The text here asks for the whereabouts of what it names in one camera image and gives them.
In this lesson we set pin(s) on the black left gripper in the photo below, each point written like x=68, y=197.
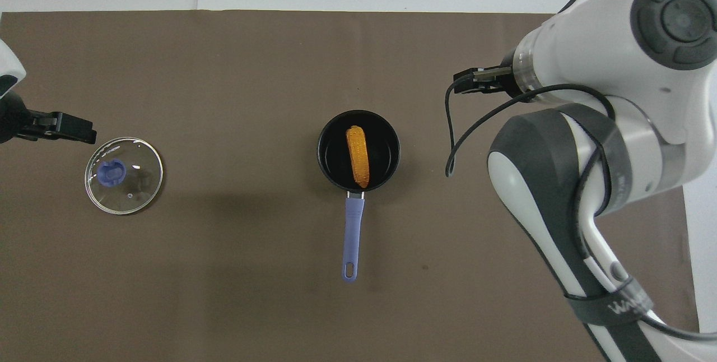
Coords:
x=14, y=118

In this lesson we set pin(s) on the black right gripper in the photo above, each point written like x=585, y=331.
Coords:
x=511, y=76

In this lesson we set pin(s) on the glass lid blue knob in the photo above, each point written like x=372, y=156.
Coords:
x=112, y=173

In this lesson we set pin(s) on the yellow corn cob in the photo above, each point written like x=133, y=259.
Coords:
x=358, y=157

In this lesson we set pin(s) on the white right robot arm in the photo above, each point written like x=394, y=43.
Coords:
x=588, y=42

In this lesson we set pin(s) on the brown table mat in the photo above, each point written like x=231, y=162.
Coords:
x=224, y=272

